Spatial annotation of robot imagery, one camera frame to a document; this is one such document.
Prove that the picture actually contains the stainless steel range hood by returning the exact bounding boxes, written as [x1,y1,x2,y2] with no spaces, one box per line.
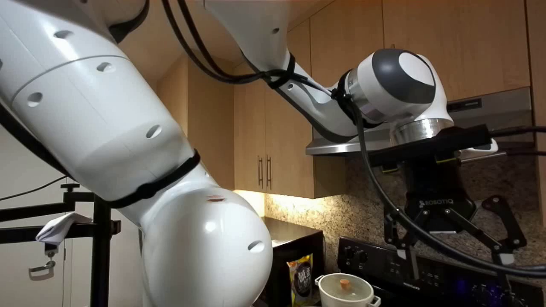
[307,86,532,155]

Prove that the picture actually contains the yellow snack bag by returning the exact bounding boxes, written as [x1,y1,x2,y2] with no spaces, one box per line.
[286,254,314,307]

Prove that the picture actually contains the black camera stand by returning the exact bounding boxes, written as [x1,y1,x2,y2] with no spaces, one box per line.
[0,184,121,307]

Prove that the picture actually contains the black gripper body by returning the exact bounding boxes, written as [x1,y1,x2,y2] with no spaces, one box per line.
[402,156,476,233]

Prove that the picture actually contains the wooden upper cabinets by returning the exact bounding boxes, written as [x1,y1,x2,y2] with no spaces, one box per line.
[155,0,546,199]

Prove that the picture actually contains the white ceramic pot with lid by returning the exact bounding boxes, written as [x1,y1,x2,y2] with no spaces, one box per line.
[314,272,382,307]

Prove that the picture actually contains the black stove control panel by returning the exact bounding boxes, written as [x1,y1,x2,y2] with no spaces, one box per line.
[338,238,546,307]

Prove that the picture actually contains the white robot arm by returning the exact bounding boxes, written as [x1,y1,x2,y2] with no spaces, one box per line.
[0,0,454,307]

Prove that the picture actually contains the black countertop appliance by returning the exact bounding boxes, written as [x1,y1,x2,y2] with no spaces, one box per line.
[256,216,324,307]

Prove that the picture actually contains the white cloth on stand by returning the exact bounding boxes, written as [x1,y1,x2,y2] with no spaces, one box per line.
[36,213,90,245]

